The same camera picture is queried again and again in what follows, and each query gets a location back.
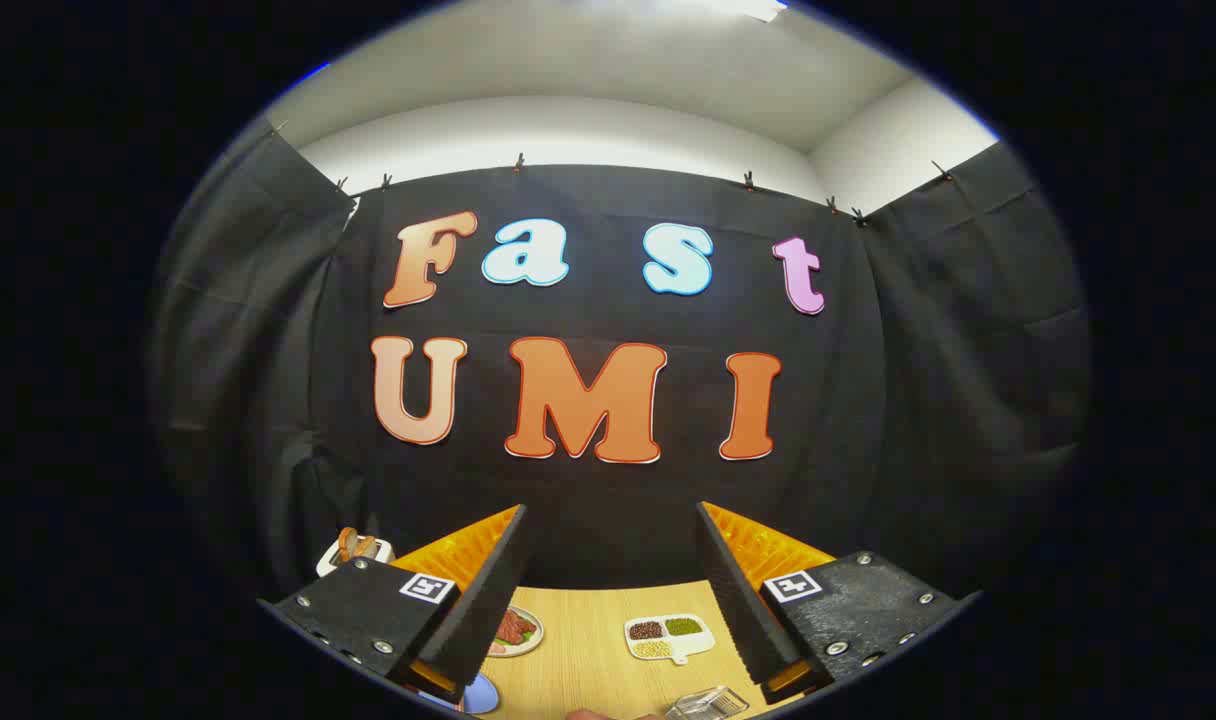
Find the white divided dish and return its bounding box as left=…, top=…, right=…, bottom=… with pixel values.
left=624, top=613, right=716, bottom=666

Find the ceiling light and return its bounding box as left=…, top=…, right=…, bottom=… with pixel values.
left=658, top=0, right=789, bottom=23

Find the white toaster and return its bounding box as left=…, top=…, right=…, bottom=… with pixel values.
left=316, top=535, right=397, bottom=579

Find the blue plate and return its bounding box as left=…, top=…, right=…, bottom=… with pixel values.
left=418, top=672, right=501, bottom=716

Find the round grey food plate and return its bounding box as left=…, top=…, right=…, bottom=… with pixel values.
left=488, top=606, right=545, bottom=658

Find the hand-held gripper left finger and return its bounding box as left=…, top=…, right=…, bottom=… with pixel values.
left=258, top=503, right=529, bottom=706

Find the metal wire cutlery basket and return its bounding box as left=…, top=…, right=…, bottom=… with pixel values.
left=665, top=686, right=750, bottom=720

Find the row of black cloth clips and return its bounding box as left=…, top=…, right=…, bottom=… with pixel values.
left=268, top=120, right=954, bottom=226

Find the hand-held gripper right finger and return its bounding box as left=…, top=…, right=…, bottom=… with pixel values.
left=695, top=501, right=984, bottom=706

